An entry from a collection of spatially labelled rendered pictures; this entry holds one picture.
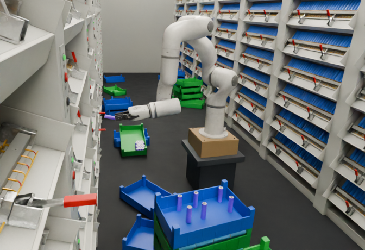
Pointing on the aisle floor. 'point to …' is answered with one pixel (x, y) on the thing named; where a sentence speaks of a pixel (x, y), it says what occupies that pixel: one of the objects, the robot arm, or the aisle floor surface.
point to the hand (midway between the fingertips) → (119, 116)
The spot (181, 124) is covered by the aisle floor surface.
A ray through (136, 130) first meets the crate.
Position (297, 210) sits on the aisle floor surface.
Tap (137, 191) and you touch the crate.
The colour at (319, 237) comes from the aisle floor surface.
